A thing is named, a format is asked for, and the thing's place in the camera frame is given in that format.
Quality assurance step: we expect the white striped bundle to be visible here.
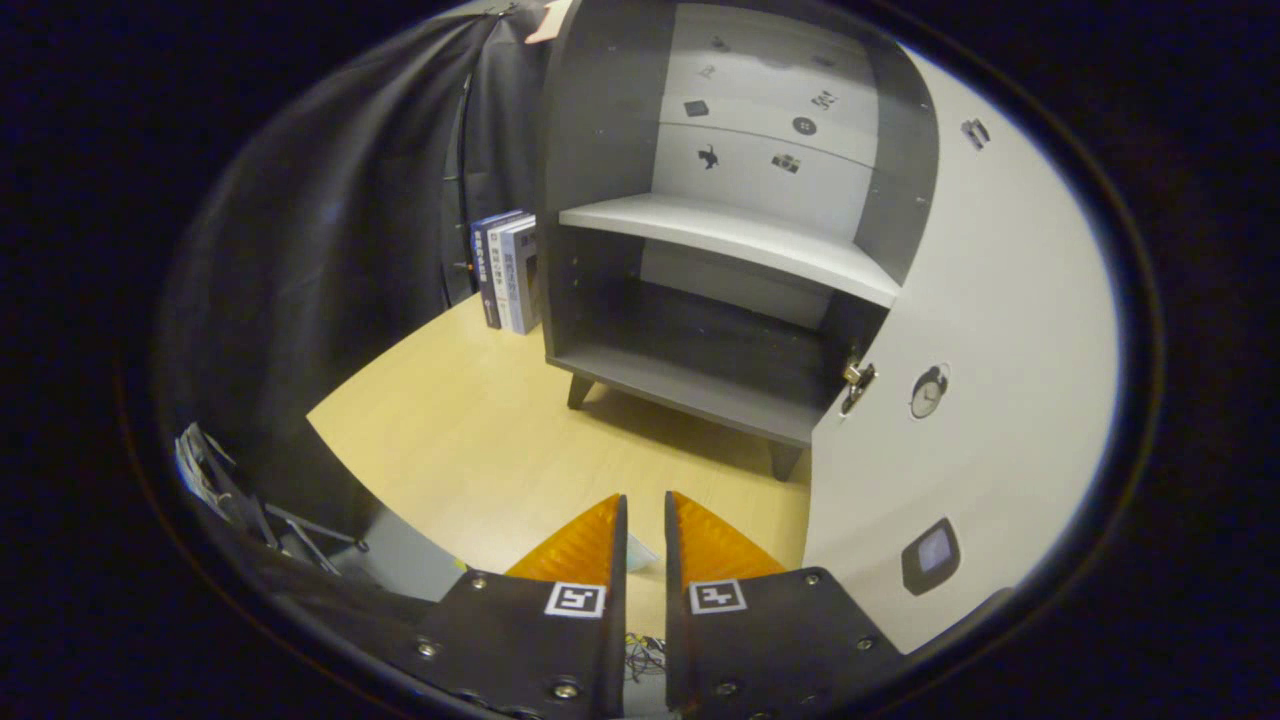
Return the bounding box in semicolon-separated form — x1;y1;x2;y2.
175;422;251;521

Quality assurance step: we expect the white cabinet shelf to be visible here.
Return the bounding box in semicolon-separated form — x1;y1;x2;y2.
558;193;903;309

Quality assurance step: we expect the black backdrop cloth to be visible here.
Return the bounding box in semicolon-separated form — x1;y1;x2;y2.
155;5;561;601

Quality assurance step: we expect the tangle of cables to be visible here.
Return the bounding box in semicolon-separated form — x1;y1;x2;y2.
625;632;669;687

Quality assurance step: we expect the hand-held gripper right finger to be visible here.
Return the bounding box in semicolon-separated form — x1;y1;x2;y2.
664;490;906;720

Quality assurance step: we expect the pale grey book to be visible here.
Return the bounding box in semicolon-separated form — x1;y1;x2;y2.
500;218;547;336

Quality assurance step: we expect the white cabinet door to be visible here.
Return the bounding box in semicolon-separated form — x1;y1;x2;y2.
800;45;1121;656

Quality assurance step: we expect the dark blue book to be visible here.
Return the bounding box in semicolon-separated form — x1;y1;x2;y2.
469;211;506;329

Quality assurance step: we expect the black metal stand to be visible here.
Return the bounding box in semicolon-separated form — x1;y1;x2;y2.
235;490;371;577

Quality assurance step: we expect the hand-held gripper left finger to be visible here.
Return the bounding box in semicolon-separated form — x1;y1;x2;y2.
415;492;629;720

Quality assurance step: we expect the brass door hinge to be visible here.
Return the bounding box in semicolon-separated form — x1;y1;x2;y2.
840;360;879;416

